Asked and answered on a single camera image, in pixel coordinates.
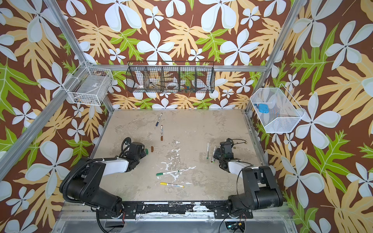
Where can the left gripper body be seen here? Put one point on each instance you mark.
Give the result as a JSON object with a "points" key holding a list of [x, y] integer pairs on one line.
{"points": [[143, 154]]}

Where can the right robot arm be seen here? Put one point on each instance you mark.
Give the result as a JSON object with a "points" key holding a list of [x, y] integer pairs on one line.
{"points": [[260, 189]]}

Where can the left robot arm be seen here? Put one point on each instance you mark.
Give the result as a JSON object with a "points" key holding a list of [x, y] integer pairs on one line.
{"points": [[82, 184]]}

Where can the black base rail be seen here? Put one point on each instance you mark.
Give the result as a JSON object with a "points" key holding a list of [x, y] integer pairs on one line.
{"points": [[216, 210]]}

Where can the yellow capped marker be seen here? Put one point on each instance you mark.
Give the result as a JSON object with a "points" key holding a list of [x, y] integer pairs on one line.
{"points": [[172, 184]]}

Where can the black wire basket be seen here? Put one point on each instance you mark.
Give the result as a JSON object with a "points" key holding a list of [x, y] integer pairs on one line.
{"points": [[171, 76]]}

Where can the blue object in basket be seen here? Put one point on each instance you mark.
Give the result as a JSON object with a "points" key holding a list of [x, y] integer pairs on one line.
{"points": [[263, 108]]}

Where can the blue capped marker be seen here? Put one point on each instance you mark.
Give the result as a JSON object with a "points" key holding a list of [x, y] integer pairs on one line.
{"points": [[159, 119]]}

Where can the white mesh basket right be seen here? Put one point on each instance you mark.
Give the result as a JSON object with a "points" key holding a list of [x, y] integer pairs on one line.
{"points": [[285, 111]]}

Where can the white wire basket left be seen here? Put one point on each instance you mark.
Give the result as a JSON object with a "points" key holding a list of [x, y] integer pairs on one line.
{"points": [[88, 84]]}

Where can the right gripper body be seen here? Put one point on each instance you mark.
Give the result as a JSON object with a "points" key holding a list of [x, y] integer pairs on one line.
{"points": [[219, 153]]}

